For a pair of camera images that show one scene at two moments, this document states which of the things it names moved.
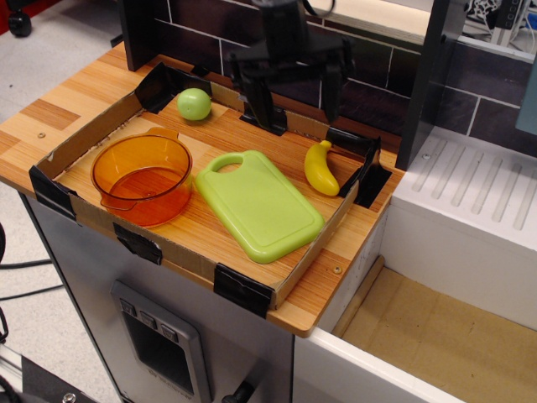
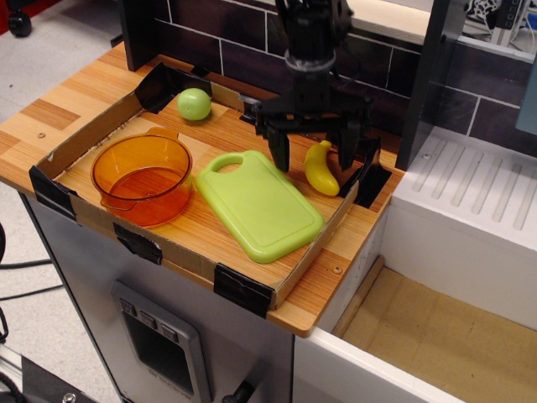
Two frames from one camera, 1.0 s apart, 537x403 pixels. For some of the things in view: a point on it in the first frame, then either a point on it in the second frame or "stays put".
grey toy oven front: [160, 334] stays put
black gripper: [289, 49] -> [312, 102]
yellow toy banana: [318, 170] stays put
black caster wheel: [19, 23] stays put
